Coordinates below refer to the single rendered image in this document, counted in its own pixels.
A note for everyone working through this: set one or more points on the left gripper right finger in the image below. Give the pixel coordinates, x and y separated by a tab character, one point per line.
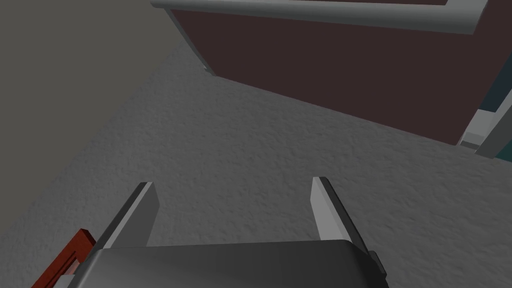
330	218

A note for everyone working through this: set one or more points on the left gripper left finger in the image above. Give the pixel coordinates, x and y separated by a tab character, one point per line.
134	222

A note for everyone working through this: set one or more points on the red-brown wooden furniture piece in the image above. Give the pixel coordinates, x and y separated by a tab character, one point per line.
66	260

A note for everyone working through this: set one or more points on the dark brown cabinet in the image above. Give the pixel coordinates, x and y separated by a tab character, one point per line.
344	68

